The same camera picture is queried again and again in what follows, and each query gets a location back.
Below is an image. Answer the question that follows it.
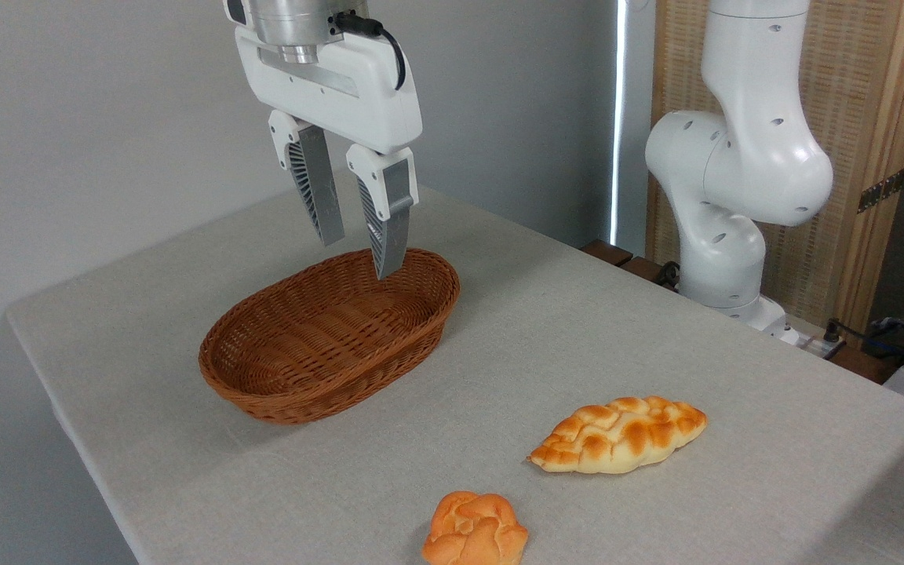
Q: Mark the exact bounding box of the round knotted bread roll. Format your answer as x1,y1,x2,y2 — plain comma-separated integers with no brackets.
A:
421,491,530,565

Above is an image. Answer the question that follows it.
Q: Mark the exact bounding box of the brown oval wicker basket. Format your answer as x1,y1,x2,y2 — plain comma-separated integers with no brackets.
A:
199,247,461,425

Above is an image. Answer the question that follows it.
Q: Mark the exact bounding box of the bright vertical light strip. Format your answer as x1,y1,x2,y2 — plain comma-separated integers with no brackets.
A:
611,0,630,246

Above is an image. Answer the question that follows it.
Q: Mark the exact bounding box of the long braided bread loaf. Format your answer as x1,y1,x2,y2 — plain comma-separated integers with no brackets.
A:
527,395,709,475

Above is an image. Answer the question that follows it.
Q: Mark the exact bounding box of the dark metal screen hinge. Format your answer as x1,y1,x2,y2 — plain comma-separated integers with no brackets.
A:
858,167,904,214

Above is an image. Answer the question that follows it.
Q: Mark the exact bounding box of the grey table cloth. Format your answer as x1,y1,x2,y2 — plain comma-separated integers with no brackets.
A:
6,165,904,565

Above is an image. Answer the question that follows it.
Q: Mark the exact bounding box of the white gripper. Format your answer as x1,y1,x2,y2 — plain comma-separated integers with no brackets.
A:
234,27,425,281

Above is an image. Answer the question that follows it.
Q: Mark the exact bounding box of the wooden rattan folding screen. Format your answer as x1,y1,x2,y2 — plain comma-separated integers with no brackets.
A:
647,0,904,340

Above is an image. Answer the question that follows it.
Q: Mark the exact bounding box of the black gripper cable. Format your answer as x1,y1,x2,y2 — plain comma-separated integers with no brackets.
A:
333,11,407,92

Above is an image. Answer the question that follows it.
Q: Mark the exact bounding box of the black plug with cable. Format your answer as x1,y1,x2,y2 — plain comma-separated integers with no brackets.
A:
822,317,896,350

